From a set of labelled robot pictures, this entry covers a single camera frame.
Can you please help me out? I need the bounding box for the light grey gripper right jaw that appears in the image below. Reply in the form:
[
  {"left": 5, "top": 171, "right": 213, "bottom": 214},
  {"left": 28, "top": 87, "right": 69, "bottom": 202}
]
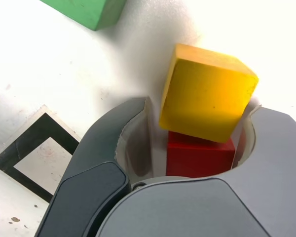
[{"left": 96, "top": 105, "right": 296, "bottom": 237}]

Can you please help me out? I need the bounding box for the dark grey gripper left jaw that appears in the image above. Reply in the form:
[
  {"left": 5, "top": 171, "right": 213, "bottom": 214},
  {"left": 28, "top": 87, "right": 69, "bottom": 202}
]
[{"left": 36, "top": 97, "right": 155, "bottom": 237}]

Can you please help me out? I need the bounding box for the green cube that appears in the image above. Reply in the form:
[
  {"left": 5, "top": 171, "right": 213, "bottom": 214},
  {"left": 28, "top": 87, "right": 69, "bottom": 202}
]
[{"left": 39, "top": 0, "right": 127, "bottom": 32}]

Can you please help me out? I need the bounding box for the yellow cube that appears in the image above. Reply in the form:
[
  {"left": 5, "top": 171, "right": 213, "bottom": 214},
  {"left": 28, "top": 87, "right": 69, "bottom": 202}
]
[{"left": 159, "top": 43, "right": 259, "bottom": 144}]

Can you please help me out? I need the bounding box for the red cube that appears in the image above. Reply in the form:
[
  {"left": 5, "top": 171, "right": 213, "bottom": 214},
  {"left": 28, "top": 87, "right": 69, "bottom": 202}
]
[{"left": 165, "top": 128, "right": 247, "bottom": 178}]

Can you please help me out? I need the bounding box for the black tape square outline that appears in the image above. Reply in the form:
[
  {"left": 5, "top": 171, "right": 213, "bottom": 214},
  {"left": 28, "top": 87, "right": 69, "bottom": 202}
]
[{"left": 0, "top": 112, "right": 81, "bottom": 203}]

